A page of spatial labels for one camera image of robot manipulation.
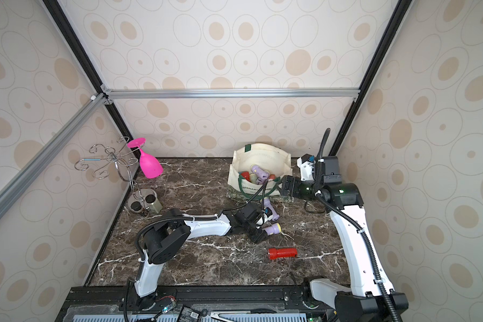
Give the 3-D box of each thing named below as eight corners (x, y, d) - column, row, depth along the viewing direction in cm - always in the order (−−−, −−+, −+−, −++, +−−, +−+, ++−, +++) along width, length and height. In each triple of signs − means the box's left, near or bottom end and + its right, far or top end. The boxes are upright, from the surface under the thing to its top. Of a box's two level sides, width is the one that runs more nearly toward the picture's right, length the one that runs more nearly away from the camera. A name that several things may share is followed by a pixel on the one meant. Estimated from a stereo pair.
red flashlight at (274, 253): (268, 259, 85) (269, 256, 82) (267, 251, 87) (268, 247, 84) (296, 259, 85) (298, 256, 82) (294, 251, 87) (296, 247, 84)
